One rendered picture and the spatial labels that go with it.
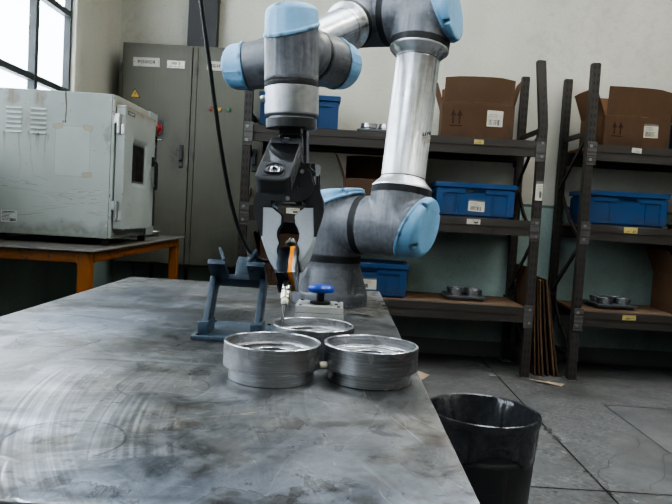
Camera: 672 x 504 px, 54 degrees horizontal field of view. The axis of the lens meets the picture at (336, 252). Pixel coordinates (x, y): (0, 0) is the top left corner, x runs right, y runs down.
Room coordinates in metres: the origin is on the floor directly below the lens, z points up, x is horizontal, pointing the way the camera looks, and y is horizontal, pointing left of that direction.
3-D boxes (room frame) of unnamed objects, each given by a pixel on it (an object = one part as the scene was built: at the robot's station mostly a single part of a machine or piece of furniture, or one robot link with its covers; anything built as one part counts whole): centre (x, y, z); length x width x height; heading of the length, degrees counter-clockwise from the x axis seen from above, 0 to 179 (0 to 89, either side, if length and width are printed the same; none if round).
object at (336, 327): (0.83, 0.02, 0.82); 0.10 x 0.10 x 0.04
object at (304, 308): (1.00, 0.02, 0.82); 0.08 x 0.07 x 0.05; 0
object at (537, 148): (4.45, -0.33, 1.00); 1.92 x 0.57 x 2.00; 90
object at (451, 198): (4.45, -0.88, 1.11); 0.52 x 0.38 x 0.22; 90
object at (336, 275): (1.34, 0.01, 0.85); 0.15 x 0.15 x 0.10
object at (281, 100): (0.93, 0.08, 1.13); 0.08 x 0.08 x 0.05
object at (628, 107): (4.44, -1.85, 1.69); 0.59 x 0.41 x 0.38; 95
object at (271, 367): (0.71, 0.06, 0.82); 0.10 x 0.10 x 0.04
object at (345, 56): (1.03, 0.04, 1.21); 0.11 x 0.11 x 0.08; 61
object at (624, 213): (4.45, -1.86, 1.11); 0.52 x 0.38 x 0.22; 90
